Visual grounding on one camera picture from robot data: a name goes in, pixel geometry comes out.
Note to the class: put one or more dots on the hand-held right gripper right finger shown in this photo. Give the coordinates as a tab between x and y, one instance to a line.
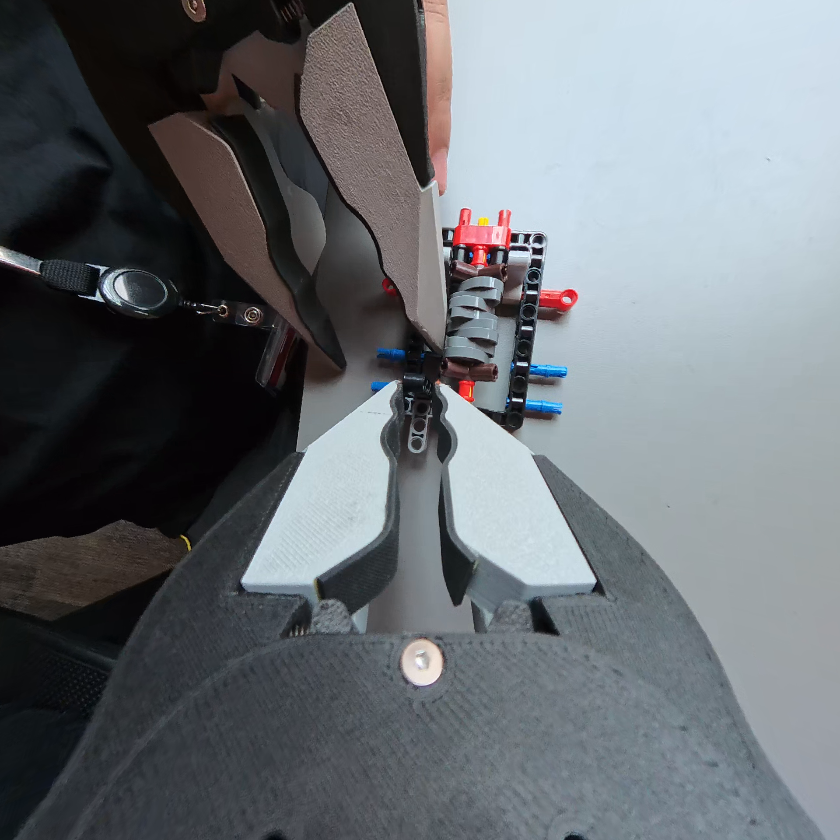
518	518

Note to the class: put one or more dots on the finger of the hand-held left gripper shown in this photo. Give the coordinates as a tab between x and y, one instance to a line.
367	144
210	177

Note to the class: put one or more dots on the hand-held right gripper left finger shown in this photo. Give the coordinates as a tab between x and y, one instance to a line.
321	518

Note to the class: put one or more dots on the lego engine frame assembly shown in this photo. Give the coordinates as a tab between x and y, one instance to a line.
485	308

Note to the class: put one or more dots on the person's left hand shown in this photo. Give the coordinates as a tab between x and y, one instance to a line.
439	98

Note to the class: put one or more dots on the person's torso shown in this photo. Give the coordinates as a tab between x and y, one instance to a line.
79	394

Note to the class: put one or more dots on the black office chair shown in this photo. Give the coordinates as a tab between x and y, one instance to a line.
46	676

